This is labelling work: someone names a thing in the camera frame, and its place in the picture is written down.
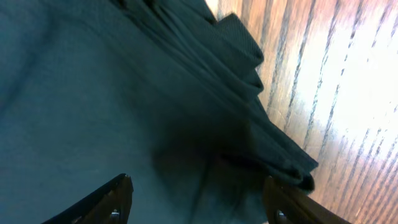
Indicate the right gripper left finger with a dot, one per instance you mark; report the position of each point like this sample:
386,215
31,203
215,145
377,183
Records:
110,203

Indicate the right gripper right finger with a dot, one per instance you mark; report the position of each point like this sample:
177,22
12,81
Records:
287,204

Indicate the black t-shirt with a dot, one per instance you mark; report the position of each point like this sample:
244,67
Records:
159,90

